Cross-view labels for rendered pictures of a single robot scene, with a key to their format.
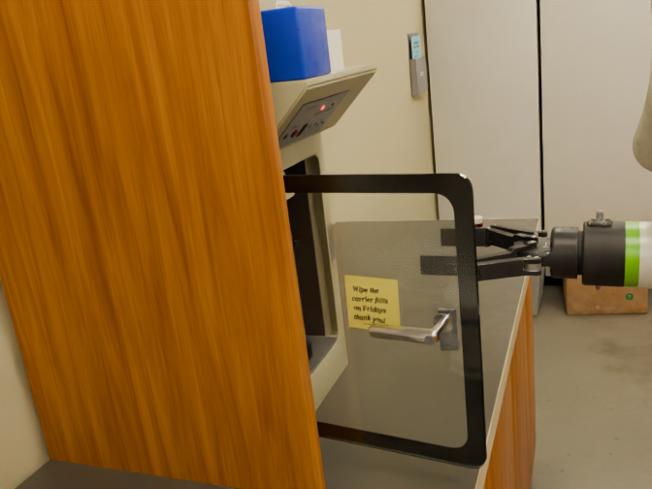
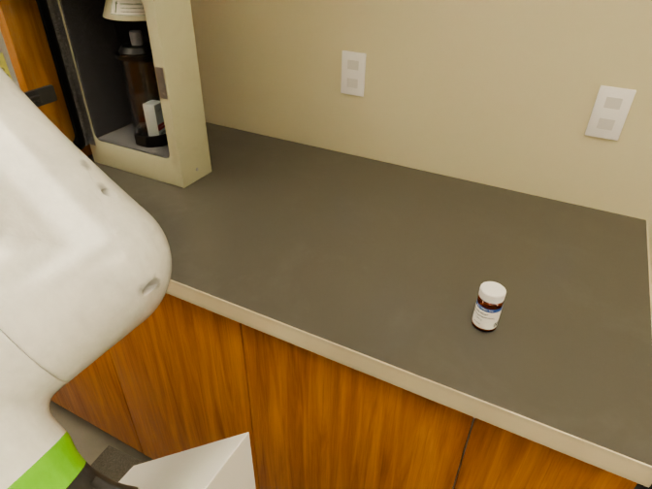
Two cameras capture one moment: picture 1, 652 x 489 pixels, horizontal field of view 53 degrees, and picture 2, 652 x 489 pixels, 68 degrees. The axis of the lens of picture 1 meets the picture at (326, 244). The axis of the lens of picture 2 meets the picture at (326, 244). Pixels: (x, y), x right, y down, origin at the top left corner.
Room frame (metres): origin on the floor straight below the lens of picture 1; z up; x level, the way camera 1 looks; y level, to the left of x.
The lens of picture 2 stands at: (1.63, -1.08, 1.52)
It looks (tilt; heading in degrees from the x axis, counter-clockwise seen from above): 34 degrees down; 94
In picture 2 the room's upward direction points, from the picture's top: 1 degrees clockwise
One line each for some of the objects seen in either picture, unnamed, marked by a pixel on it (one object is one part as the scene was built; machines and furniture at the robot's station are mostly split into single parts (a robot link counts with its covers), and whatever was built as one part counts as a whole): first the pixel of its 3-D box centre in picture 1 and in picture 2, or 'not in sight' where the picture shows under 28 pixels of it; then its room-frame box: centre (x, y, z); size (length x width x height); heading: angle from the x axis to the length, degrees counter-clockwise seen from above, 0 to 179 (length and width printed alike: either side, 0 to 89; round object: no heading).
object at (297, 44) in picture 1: (281, 46); not in sight; (0.93, 0.03, 1.56); 0.10 x 0.10 x 0.09; 67
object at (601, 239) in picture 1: (601, 250); not in sight; (0.87, -0.38, 1.23); 0.09 x 0.06 x 0.12; 156
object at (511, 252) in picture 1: (502, 260); not in sight; (0.88, -0.25, 1.23); 0.11 x 0.01 x 0.04; 108
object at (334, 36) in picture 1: (319, 51); not in sight; (1.06, -0.03, 1.54); 0.05 x 0.05 x 0.06; 51
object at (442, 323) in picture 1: (409, 328); not in sight; (0.75, -0.09, 1.20); 0.10 x 0.05 x 0.03; 60
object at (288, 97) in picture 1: (314, 108); not in sight; (1.02, -0.01, 1.46); 0.32 x 0.12 x 0.10; 157
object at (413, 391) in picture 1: (368, 320); (1, 85); (0.81, -0.04, 1.19); 0.30 x 0.01 x 0.40; 60
